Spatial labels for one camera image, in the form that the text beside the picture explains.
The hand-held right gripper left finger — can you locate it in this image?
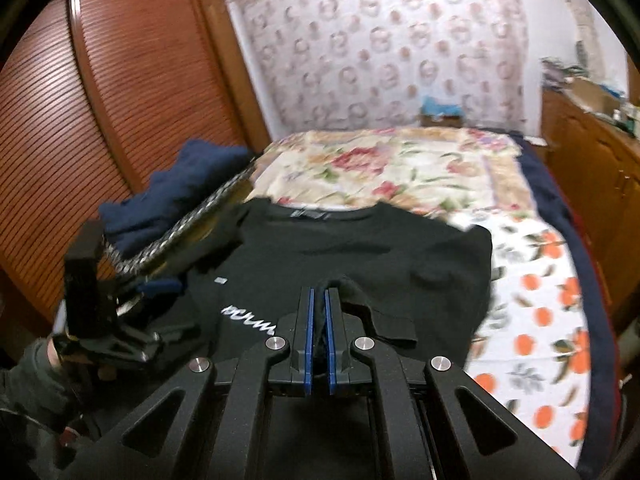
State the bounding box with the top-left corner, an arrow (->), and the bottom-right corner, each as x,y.
62,287 -> 318,480

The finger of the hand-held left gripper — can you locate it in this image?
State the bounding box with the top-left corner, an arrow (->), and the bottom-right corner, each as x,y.
117,275 -> 183,307
52,322 -> 206,367

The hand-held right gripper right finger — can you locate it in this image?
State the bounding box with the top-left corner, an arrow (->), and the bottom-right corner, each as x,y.
325,287 -> 581,480

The black t-shirt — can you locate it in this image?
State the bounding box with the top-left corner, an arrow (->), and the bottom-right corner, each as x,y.
95,197 -> 496,480

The person's left forearm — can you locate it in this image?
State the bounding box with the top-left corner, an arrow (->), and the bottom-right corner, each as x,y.
0,340 -> 101,480

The navy blue clothes pile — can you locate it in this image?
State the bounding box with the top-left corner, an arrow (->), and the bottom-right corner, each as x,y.
97,139 -> 251,256

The person's left hand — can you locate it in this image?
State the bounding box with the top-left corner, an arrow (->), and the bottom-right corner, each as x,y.
46,338 -> 116,383

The checked woven strip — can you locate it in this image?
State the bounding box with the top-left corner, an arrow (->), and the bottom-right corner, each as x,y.
102,159 -> 257,277

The floral blanket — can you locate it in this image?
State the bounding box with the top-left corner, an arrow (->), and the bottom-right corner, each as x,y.
249,127 -> 543,228

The brown slatted wooden wardrobe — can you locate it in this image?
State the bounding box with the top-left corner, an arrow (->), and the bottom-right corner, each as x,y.
0,0 -> 272,361

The orange fruit print sheet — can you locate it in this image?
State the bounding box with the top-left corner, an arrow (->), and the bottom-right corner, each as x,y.
442,210 -> 598,467

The blue item on box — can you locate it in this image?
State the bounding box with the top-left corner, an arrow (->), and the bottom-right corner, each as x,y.
419,94 -> 467,129

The navy blue blanket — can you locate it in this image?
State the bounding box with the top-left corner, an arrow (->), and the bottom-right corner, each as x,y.
510,132 -> 623,480

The wooden sideboard cabinet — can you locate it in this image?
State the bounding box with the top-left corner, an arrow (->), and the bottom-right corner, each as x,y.
539,87 -> 640,313

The stack of papers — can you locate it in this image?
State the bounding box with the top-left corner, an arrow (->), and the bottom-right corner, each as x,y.
541,56 -> 587,90

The cardboard box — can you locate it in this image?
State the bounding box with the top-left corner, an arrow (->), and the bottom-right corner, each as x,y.
569,76 -> 622,117

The pink ring pattern curtain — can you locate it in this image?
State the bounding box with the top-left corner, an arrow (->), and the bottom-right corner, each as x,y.
224,0 -> 532,137

